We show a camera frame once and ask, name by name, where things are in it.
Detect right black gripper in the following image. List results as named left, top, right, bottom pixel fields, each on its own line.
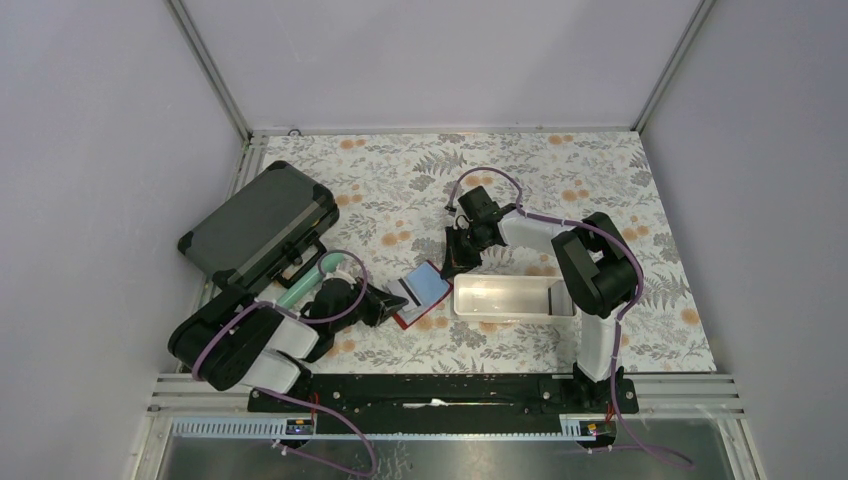
left=441, top=225, right=492, bottom=281

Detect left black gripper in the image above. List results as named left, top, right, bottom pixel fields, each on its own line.
left=331, top=276, right=407, bottom=333

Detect white plastic tray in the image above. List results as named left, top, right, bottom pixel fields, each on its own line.
left=453, top=274, right=582, bottom=325

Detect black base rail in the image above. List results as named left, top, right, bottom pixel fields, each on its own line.
left=152, top=372, right=737, bottom=444

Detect mint green tube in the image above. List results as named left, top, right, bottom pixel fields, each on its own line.
left=276, top=250, right=345, bottom=308

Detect black hard case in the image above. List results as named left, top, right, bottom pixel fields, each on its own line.
left=177, top=161, right=340, bottom=293

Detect red card holder wallet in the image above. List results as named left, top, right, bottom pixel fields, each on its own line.
left=387, top=260, right=453, bottom=330

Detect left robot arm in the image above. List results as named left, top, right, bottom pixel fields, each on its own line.
left=167, top=276, right=410, bottom=411

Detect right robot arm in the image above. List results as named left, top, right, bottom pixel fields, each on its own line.
left=441, top=187, right=644, bottom=412

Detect floral table mat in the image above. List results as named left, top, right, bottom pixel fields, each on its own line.
left=235, top=132, right=716, bottom=373

